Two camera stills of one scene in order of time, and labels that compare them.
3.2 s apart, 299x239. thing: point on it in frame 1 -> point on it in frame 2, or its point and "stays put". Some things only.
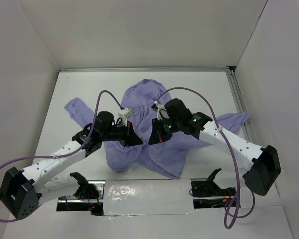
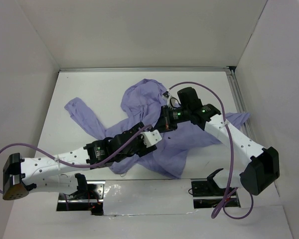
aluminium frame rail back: [73, 69] stays put
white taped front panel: [150, 196] stays put
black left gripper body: [115, 133] -> [140, 148]
